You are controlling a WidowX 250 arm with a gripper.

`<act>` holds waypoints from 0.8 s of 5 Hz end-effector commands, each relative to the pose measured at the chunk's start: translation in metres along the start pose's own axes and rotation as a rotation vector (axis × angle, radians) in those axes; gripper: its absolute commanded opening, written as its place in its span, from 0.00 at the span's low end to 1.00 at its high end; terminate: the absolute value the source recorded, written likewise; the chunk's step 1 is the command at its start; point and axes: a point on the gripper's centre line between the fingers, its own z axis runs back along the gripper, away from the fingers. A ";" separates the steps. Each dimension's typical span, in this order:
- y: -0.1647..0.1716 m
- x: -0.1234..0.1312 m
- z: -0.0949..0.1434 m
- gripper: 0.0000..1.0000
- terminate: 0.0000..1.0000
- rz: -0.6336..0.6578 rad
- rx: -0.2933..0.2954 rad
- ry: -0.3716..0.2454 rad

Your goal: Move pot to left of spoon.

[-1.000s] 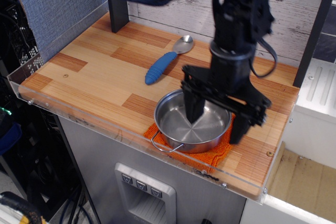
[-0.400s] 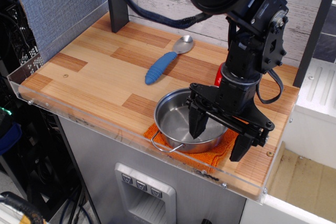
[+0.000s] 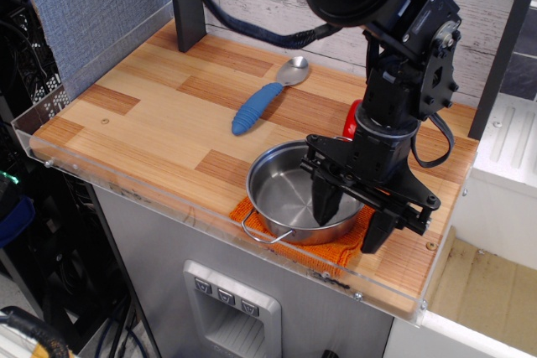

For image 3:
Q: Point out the silver toy fridge cabinet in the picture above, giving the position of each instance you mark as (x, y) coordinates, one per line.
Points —
(155, 242)

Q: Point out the clear acrylic counter guard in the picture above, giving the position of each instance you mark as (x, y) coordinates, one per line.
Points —
(156, 130)

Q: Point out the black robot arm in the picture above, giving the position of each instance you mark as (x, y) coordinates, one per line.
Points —
(411, 46)

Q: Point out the white toy sink unit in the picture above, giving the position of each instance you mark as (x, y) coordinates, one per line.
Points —
(481, 300)

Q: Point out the dark right support post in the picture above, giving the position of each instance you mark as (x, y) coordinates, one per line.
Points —
(499, 67)

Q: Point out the blue fabric panel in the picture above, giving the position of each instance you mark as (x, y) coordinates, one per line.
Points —
(90, 37)

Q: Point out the stainless steel pot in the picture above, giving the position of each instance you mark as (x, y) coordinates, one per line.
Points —
(281, 195)

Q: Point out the blue handled metal spoon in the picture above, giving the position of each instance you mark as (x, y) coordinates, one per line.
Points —
(293, 72)

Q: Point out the grey ice dispenser panel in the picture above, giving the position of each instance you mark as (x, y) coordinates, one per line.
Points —
(233, 319)

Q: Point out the red and white toy sushi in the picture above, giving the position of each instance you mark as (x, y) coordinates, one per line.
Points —
(350, 125)

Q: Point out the orange knitted cloth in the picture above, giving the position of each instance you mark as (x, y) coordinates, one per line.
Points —
(325, 257)

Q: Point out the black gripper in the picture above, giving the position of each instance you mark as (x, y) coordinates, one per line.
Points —
(374, 170)

